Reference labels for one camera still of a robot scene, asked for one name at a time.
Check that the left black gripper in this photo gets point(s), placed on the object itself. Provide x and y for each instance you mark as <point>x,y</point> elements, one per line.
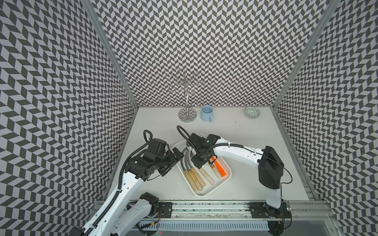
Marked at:
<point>169,154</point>

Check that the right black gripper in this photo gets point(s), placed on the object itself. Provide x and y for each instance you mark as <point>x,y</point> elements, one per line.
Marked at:
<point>197,162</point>

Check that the blue blade wooden sickle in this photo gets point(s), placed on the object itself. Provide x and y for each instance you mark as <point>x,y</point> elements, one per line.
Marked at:
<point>215,170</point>

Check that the orange handle sickle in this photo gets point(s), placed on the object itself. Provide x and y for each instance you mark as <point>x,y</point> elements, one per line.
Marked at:
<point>218,167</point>

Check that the white rectangular storage tray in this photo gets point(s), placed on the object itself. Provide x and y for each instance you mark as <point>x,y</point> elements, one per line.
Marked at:
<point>204,181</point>

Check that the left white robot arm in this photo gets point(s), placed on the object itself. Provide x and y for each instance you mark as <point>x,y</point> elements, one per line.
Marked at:
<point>113,218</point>

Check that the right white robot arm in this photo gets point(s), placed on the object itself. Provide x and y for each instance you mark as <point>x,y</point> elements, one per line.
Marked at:
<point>266,162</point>

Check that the light blue mug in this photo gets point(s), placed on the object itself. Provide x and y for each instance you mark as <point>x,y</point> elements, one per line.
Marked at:
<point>207,113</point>

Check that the chrome mug tree stand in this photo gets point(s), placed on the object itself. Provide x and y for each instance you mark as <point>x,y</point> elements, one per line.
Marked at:
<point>186,81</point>

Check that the green patterned small bowl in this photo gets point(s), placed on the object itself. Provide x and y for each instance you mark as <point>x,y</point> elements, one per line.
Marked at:
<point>251,112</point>

